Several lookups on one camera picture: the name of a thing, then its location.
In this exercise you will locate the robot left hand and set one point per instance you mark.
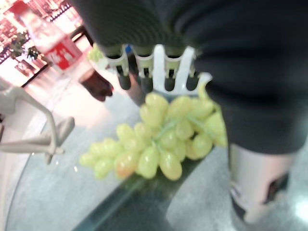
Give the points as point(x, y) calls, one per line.
point(240, 60)

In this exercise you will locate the large green grape bunch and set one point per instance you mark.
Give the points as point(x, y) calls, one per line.
point(158, 144)

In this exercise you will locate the small green grape bunch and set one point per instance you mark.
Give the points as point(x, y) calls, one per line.
point(95, 55)

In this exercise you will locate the dark brown round fruit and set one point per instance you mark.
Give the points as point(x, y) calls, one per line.
point(97, 85)

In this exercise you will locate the clear water bottle red label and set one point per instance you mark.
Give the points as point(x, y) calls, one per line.
point(56, 48)

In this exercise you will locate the red display shelf with goods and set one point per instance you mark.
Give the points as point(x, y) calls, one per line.
point(51, 8)

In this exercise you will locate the green potted plant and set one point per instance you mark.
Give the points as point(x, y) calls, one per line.
point(21, 45)

